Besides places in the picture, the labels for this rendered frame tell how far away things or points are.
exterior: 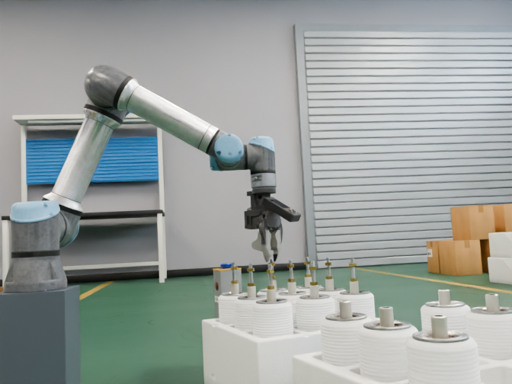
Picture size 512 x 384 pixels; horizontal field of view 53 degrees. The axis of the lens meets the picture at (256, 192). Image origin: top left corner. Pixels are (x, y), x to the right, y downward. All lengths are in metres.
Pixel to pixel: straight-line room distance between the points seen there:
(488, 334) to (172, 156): 5.59
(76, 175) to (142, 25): 5.37
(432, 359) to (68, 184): 1.11
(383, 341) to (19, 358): 0.89
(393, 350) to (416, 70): 6.44
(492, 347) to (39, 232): 1.05
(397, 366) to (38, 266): 0.91
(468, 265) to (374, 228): 1.98
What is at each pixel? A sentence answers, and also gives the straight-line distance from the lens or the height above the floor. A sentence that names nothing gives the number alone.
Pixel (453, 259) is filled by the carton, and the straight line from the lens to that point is 4.83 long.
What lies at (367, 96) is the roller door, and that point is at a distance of 6.81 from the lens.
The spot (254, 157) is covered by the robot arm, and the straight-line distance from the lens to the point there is 1.50.
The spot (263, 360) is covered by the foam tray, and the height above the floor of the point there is 0.14.
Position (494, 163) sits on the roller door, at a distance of 7.38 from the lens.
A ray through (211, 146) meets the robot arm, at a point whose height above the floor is 0.65.
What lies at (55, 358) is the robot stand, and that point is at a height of 0.14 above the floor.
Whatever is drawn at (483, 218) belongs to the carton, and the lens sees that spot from 4.94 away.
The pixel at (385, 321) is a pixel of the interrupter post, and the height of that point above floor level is 0.26.
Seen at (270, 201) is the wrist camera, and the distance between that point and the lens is 1.48.
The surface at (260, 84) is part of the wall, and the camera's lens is 6.62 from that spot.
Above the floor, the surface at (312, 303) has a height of 0.24.
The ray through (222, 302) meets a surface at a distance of 1.44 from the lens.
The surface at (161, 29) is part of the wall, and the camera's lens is 6.80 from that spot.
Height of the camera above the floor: 0.40
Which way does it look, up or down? 5 degrees up
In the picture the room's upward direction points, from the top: 3 degrees counter-clockwise
